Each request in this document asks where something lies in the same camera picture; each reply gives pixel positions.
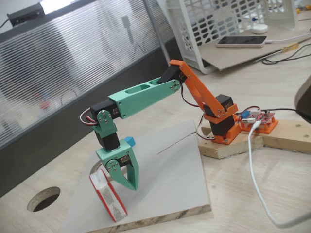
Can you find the smartphone with pale case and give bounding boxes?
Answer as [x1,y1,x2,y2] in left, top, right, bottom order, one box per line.
[216,35,268,49]

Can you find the black box device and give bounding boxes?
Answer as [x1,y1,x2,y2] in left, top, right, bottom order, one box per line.
[6,2,45,26]

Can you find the long wooden plank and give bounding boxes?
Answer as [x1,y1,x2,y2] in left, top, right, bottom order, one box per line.
[200,118,311,155]

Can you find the black power cable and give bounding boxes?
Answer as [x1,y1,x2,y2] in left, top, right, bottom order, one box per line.
[263,107,311,122]

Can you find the orange circuit board holder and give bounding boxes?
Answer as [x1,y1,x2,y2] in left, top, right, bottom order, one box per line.
[239,116,279,134]

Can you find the ribbed glass desk partition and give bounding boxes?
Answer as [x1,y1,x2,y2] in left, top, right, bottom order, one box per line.
[0,0,182,197]

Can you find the white plastic lattice basket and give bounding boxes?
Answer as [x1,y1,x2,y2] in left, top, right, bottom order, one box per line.
[166,0,299,75]

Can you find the grey tape ring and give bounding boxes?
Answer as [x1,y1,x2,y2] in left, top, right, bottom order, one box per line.
[90,160,129,182]

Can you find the brown cardboard sheet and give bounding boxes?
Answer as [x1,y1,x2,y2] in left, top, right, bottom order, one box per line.
[201,24,311,72]

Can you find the white earbuds case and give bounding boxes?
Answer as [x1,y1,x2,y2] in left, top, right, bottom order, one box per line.
[251,24,269,34]

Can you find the pale pink phone cable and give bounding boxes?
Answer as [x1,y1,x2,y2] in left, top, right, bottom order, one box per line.
[265,33,311,45]

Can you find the white USB cable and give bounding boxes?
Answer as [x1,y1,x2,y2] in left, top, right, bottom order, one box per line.
[247,121,311,229]

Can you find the white chipboard panel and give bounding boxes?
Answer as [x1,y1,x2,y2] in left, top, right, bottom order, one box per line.
[59,120,212,233]

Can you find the thin black cable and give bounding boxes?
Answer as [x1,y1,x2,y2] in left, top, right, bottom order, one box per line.
[261,36,311,65]

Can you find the red controller circuit board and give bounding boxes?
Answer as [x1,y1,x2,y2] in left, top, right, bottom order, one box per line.
[239,109,276,124]

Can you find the yellow handled screwdriver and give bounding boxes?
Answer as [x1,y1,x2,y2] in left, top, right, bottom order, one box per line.
[252,41,302,63]

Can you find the red cardboard box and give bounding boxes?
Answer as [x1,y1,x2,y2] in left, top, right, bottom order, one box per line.
[89,169,128,223]

